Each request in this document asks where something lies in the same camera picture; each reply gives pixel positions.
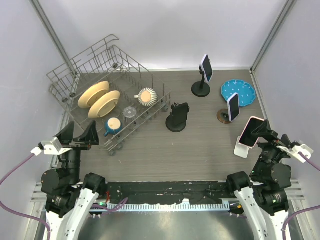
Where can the white cable duct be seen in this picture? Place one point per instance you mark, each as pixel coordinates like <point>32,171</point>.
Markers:
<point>185,206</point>

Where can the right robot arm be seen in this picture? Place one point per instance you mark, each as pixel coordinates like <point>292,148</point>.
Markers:
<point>261,193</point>

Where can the beige plate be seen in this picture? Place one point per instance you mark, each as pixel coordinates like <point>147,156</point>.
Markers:
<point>104,105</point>
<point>93,94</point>

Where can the clear glass cup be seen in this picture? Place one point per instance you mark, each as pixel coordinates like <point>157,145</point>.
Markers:
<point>129,112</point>

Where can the ribbed white mug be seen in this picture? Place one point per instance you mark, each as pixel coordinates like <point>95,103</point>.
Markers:
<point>147,97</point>

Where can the lavender phone on wooden stand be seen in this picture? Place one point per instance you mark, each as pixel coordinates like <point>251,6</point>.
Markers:
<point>233,107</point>

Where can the black phone stand tall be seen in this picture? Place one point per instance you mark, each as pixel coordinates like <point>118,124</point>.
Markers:
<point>201,88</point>

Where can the beige plate rear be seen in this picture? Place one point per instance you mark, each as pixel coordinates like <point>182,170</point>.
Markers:
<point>93,94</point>

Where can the wooden base phone stand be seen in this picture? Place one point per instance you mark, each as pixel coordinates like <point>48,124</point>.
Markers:
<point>223,116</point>

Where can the black phone stand short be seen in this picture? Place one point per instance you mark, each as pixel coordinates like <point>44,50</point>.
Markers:
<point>171,123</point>

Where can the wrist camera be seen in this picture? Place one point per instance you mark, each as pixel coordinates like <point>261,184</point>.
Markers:
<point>51,147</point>
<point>301,152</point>

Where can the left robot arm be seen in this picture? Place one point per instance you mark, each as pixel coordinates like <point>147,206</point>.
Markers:
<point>68,198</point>

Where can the blue mug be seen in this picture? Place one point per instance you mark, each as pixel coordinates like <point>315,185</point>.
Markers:
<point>113,126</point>

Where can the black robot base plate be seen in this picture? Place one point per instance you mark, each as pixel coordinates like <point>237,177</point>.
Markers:
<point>167,192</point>

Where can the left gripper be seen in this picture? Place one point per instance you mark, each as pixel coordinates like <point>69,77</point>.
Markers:
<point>90,137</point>

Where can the beige plate front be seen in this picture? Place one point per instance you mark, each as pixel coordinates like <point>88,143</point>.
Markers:
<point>104,105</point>

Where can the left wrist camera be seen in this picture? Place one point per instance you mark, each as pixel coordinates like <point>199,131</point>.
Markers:
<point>51,147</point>

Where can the pink case phone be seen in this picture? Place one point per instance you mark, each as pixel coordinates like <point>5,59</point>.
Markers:
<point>246,138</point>

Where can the blue polka dot plate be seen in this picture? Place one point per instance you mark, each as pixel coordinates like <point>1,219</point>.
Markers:
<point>246,93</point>

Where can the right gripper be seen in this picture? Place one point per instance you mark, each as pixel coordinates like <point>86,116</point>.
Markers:
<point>264,130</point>

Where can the white phone stand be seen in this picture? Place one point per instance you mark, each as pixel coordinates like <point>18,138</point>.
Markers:
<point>241,150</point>

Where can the purple case phone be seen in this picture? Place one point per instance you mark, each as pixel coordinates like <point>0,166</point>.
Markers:
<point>206,68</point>

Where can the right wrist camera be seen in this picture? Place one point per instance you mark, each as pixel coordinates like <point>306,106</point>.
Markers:
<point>301,152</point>

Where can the grey wire dish rack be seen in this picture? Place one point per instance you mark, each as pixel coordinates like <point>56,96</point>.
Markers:
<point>104,61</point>

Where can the black phone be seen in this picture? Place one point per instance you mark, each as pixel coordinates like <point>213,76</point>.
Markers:
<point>181,112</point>

